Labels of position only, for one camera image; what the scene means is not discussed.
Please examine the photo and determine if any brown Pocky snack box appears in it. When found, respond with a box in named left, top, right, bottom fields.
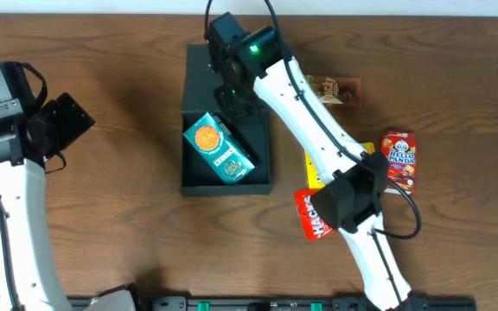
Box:
left=305, top=75, right=363, bottom=107

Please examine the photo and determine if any red Hello Panda box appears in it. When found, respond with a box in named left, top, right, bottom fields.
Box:
left=380, top=130, right=417, bottom=195

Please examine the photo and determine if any teal cookie box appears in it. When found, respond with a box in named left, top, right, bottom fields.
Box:
left=183, top=112, right=255, bottom=184

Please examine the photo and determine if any yellow Hacks candy bag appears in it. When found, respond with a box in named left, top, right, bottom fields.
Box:
left=304, top=142, right=375, bottom=189

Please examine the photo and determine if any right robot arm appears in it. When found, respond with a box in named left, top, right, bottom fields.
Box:
left=205, top=24, right=411, bottom=310

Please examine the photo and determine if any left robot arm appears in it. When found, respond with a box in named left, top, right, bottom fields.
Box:
left=0, top=158, right=141, bottom=311

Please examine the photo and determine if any red Hacks candy bag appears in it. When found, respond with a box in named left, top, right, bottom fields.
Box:
left=293, top=188, right=332, bottom=241

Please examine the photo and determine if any black gift box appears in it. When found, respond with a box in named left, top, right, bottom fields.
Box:
left=181, top=45, right=271, bottom=196

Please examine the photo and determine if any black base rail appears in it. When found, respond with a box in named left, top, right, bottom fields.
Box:
left=67, top=295, right=478, bottom=311

